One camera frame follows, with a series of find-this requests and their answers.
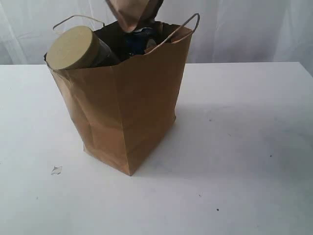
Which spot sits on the brown paper shopping bag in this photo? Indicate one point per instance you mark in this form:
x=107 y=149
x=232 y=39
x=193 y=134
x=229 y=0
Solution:
x=122 y=112

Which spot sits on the spaghetti packet dark blue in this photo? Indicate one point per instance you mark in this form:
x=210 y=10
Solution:
x=138 y=41

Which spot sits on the brown pouch orange label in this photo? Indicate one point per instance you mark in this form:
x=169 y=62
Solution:
x=134 y=14

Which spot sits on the clear jar gold lid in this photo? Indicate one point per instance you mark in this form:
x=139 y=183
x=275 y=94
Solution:
x=78 y=48

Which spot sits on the clear plastic scrap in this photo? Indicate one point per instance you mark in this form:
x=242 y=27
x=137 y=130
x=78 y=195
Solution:
x=56 y=170

